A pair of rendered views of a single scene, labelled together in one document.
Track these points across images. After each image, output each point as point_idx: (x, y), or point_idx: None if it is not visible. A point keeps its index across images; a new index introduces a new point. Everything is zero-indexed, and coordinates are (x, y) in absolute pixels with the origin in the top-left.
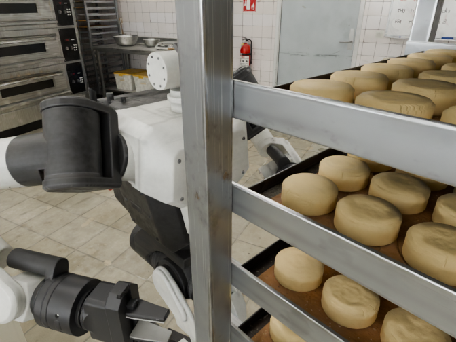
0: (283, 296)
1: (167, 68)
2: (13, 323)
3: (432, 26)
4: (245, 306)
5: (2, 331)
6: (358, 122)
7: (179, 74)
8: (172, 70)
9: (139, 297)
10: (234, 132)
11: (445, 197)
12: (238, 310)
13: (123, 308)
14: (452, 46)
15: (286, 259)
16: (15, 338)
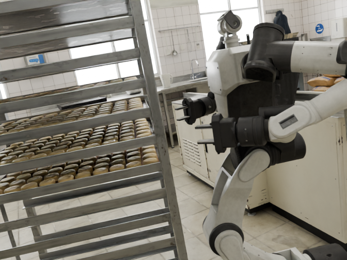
0: (125, 77)
1: (217, 26)
2: (338, 188)
3: (130, 7)
4: (227, 189)
5: (333, 186)
6: None
7: (219, 29)
8: (217, 27)
9: (190, 108)
10: (215, 62)
11: None
12: (225, 185)
13: (184, 103)
14: (120, 19)
15: (132, 77)
16: (338, 198)
